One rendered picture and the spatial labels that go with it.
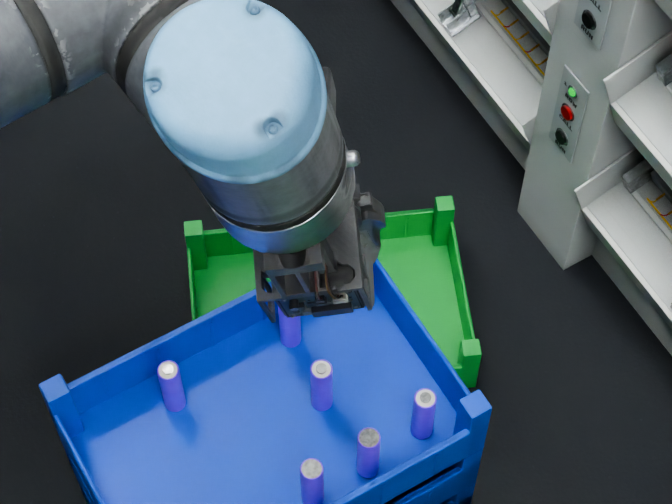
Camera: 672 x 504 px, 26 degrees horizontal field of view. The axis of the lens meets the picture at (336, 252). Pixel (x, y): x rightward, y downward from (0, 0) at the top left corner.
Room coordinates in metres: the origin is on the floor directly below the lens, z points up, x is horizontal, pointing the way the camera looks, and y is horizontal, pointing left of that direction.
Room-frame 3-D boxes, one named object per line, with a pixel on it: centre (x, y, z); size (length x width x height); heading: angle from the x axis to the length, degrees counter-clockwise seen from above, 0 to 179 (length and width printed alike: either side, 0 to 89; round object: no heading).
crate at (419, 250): (0.76, 0.01, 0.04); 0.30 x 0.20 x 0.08; 97
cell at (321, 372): (0.51, 0.01, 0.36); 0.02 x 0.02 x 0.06
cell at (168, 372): (0.51, 0.14, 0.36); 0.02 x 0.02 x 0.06
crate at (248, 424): (0.48, 0.06, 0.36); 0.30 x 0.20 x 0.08; 120
